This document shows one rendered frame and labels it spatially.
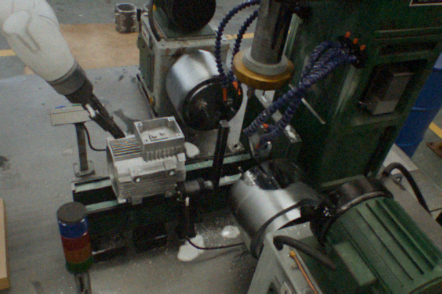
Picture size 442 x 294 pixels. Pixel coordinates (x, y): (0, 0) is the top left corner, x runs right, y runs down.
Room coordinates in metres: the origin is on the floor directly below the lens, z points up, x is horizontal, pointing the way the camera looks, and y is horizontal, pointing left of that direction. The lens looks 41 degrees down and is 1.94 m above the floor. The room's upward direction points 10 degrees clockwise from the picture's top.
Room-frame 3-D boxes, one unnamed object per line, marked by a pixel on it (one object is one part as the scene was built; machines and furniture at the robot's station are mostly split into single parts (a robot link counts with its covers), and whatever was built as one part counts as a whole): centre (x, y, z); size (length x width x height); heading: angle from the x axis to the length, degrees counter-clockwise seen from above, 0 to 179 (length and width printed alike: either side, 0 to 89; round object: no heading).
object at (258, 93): (1.15, -0.17, 0.97); 0.30 x 0.11 x 0.34; 30
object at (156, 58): (1.59, 0.26, 0.99); 0.35 x 0.31 x 0.37; 30
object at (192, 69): (1.38, 0.14, 1.04); 0.37 x 0.25 x 0.25; 30
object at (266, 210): (0.78, -0.20, 1.04); 0.41 x 0.25 x 0.25; 30
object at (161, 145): (0.94, 0.20, 1.11); 0.12 x 0.11 x 0.07; 121
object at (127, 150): (0.92, 0.23, 1.02); 0.20 x 0.19 x 0.19; 121
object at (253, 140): (1.12, -0.11, 1.02); 0.15 x 0.02 x 0.15; 30
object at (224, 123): (0.89, 0.01, 1.12); 0.04 x 0.03 x 0.26; 120
